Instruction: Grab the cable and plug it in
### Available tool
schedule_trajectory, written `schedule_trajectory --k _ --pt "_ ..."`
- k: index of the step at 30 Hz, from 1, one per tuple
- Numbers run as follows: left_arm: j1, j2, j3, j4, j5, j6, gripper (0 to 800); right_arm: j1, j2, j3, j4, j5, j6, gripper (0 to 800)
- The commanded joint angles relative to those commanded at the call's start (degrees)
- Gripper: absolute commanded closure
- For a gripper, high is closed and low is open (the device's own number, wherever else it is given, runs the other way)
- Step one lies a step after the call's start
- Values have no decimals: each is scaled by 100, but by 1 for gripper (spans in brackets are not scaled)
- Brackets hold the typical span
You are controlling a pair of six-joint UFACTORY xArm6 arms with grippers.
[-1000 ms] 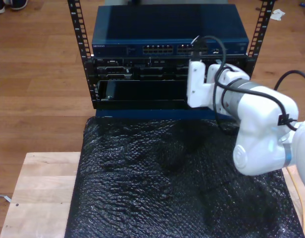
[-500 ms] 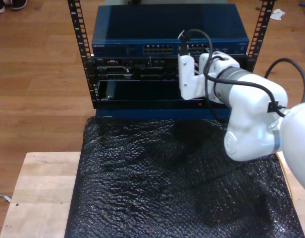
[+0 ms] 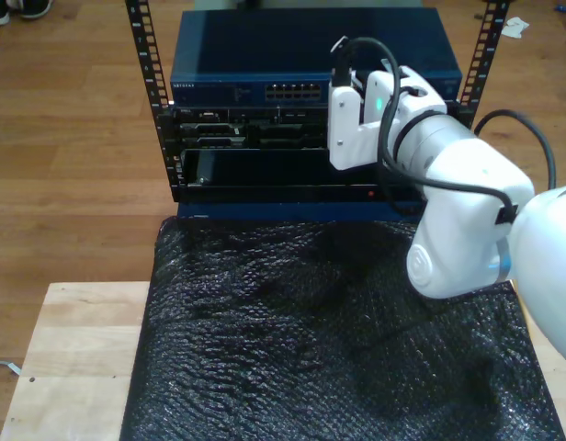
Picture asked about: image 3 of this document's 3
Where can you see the black rack server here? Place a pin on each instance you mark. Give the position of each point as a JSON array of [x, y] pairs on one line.
[[264, 128]]

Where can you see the black bubble wrap mat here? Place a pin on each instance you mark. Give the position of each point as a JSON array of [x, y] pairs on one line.
[[264, 367]]

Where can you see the black rack shelf tray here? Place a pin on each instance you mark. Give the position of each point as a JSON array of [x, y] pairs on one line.
[[264, 193]]

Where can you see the white floor strip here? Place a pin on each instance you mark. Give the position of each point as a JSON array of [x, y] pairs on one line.
[[3, 365]]

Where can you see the crumpled white paper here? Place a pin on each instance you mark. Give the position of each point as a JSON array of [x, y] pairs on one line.
[[515, 27]]

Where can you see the blue network switch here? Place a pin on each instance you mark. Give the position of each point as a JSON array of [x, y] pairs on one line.
[[264, 46]]

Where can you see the black perforated rack post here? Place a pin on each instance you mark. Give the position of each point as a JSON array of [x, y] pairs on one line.
[[495, 27], [141, 55]]

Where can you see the blue base board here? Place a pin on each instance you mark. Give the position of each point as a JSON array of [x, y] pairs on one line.
[[287, 210]]

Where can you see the person's dark shoe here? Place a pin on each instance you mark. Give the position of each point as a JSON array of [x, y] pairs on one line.
[[35, 8]]

